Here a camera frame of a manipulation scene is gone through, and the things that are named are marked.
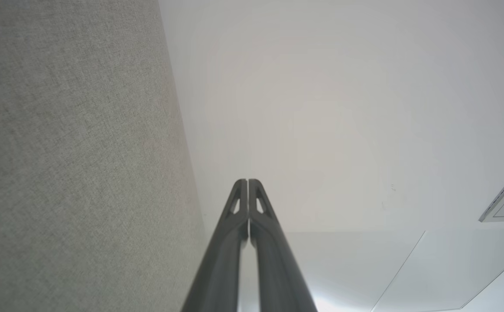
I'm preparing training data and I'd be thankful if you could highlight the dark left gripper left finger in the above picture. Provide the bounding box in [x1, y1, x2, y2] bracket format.
[182, 179, 249, 312]

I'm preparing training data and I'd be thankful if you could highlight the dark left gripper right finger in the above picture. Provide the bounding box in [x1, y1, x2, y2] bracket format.
[249, 179, 318, 312]

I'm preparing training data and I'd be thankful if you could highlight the grey fabric sofa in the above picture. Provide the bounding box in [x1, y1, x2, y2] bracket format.
[0, 0, 208, 312]

